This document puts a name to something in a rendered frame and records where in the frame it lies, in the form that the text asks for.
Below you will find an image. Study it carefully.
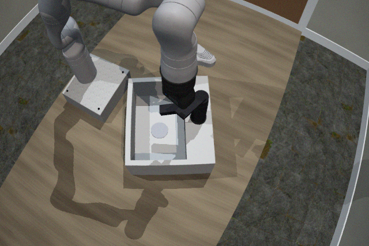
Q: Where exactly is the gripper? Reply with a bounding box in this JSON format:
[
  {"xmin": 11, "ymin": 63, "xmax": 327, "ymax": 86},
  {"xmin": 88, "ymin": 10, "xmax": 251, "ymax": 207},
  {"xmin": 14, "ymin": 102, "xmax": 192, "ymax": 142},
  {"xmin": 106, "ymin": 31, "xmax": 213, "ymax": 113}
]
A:
[{"xmin": 160, "ymin": 44, "xmax": 216, "ymax": 109}]

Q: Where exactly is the black mixer tap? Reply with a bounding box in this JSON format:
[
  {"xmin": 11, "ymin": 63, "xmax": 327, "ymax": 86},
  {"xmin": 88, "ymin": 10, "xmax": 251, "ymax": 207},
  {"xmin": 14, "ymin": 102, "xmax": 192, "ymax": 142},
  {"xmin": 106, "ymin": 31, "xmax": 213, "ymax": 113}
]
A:
[{"xmin": 160, "ymin": 90, "xmax": 209, "ymax": 124}]

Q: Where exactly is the grey rectangular sink basin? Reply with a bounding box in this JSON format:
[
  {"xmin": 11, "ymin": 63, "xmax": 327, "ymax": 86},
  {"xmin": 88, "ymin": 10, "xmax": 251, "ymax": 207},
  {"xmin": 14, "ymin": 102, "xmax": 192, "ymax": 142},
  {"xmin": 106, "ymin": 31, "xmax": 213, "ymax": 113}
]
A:
[{"xmin": 125, "ymin": 76, "xmax": 215, "ymax": 175}]

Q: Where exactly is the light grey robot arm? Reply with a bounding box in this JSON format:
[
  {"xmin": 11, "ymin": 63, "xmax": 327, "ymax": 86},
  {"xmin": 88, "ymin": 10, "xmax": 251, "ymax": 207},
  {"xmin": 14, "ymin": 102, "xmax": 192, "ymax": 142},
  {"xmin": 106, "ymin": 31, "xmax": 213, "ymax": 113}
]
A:
[{"xmin": 38, "ymin": 0, "xmax": 205, "ymax": 84}]

